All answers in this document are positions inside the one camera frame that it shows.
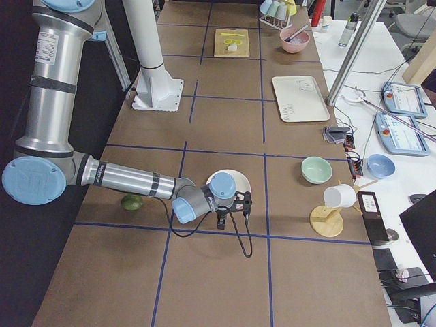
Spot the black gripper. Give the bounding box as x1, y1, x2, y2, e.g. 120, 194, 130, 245
217, 191, 252, 229

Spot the white round plate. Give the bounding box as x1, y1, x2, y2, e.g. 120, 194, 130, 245
206, 169, 251, 193

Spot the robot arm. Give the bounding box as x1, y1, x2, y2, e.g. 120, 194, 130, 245
2, 1, 252, 224

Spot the cream bear tray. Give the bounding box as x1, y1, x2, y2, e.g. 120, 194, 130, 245
272, 76, 330, 123

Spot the green lime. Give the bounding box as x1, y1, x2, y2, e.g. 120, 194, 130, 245
121, 194, 143, 211

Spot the mint green bowl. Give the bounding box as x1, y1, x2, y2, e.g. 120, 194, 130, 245
301, 156, 332, 185

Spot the wooden mug stand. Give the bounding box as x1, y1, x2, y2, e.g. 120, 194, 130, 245
309, 180, 377, 238

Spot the white mug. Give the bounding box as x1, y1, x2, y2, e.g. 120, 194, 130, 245
323, 184, 356, 208

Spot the grey folded cloth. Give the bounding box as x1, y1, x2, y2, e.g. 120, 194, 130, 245
322, 127, 350, 144

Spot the black box with label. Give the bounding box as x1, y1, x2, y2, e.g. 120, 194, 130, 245
357, 191, 389, 246

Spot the blue bowl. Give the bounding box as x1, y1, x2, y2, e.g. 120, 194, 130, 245
367, 154, 396, 180

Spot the wooden cutting board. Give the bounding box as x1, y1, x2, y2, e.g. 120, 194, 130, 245
214, 29, 250, 58

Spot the yellow plastic knife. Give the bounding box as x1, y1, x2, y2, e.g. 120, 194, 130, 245
220, 32, 245, 37

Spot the pink bowl with ice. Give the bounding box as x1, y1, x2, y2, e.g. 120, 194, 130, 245
279, 28, 311, 54

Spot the teach pendant near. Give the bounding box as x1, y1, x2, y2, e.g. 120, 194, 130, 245
375, 112, 430, 157

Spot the teach pendant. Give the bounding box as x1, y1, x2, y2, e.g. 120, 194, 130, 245
375, 112, 430, 157
381, 82, 428, 119

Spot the metal black-tipped pestle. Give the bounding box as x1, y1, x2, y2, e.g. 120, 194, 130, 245
284, 24, 309, 42

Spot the light blue cup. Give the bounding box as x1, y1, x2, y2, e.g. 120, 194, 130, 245
260, 0, 273, 15

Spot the teach pendant far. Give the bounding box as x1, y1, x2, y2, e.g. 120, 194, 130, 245
381, 82, 428, 119

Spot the clear water bottle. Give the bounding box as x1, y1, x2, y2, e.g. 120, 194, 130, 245
338, 12, 360, 47

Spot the red cylinder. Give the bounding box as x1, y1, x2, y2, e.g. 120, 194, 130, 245
311, 0, 326, 27

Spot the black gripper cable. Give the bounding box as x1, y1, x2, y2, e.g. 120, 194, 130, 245
159, 197, 253, 258

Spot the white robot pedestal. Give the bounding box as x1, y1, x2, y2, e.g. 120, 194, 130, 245
123, 0, 184, 112

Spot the aluminium frame post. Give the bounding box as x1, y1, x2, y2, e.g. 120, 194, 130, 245
326, 0, 387, 106

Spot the white wire cup rack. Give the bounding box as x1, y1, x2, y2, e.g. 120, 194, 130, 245
259, 15, 293, 30

